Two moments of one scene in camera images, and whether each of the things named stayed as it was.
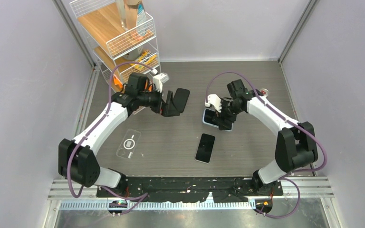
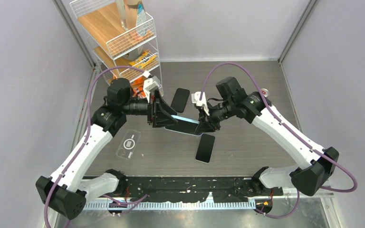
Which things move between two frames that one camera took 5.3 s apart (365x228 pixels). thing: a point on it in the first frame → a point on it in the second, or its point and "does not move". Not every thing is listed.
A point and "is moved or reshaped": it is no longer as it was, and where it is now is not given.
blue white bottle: x=141 y=26 does not move
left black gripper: x=166 y=109 → x=158 y=116
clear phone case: x=129 y=146 does not move
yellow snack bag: x=146 y=58 does not move
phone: x=208 y=115 is moved or reshaped
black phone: x=204 y=151 does not move
